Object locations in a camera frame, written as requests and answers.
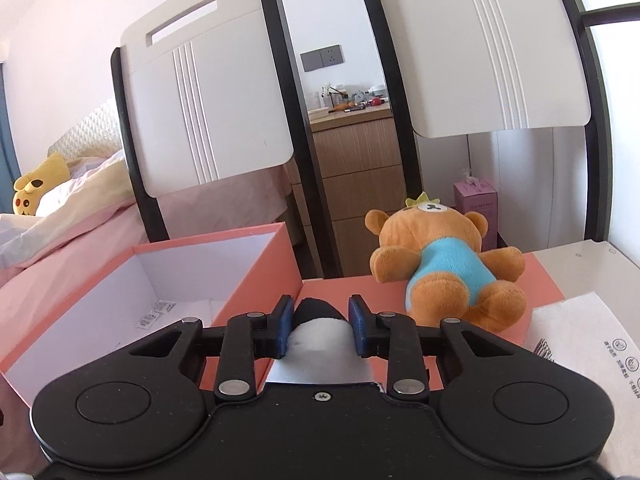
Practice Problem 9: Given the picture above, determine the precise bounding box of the small panda plush toy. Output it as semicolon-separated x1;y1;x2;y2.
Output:
279;298;373;385

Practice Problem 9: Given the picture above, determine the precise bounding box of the pink cardboard shoe box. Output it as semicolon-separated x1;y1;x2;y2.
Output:
1;223;302;404

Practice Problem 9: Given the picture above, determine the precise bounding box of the brown bear plush blue shirt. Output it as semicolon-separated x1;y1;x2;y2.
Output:
364;195;527;333

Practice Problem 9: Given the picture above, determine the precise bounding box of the white tissue pack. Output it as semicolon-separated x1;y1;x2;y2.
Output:
524;292;640;417

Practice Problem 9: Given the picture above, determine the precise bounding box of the clutter on cabinet top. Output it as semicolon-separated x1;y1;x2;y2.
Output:
305;84;390;117

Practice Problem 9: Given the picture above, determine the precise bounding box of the pink small gift box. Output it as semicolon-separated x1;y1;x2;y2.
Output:
454;177;498;250

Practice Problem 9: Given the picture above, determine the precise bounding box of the wooden drawer cabinet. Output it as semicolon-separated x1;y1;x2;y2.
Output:
310;103;407;276

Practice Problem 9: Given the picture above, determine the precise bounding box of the bed with pink bedding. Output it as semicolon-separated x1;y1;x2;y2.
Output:
1;114;294;477

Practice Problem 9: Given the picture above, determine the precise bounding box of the left white folding chair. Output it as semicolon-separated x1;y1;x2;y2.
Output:
111;0;342;278

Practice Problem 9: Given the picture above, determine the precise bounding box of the white folding chair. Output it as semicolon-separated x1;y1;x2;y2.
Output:
363;0;613;252
111;0;342;278

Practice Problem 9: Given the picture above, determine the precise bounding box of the yellow pikachu plush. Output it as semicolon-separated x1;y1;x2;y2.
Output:
12;153;70;216

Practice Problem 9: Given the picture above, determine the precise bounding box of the blue curtain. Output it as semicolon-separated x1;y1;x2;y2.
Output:
0;70;20;214

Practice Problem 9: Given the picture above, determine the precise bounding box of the right white folding chair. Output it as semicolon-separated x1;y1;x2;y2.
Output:
363;0;613;252

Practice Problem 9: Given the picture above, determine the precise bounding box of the grey wall socket panel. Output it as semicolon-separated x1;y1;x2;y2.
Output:
299;44;344;73

